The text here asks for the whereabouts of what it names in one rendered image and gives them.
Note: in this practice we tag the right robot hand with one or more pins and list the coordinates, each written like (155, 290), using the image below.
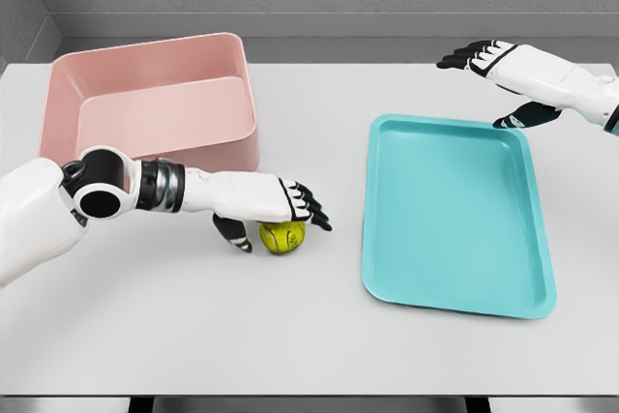
(522, 69)

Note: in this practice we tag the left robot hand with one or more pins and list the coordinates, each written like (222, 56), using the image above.
(258, 196)

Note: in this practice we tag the yellow-green tennis ball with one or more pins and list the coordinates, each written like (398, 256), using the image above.
(283, 238)

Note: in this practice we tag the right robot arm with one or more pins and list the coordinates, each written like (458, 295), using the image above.
(599, 98)

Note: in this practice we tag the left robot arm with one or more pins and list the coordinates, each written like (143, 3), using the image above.
(97, 190)

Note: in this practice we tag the pink plastic basket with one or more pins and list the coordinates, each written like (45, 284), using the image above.
(159, 108)

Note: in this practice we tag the blue plastic tray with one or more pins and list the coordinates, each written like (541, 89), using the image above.
(454, 219)

